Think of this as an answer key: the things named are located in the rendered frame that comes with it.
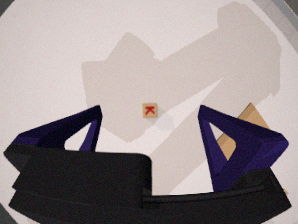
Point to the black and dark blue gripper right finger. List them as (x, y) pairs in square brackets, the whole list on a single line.
[(256, 147)]

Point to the tan mat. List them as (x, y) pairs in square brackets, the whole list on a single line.
[(249, 114)]

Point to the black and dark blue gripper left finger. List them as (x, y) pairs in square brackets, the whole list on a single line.
[(55, 134)]

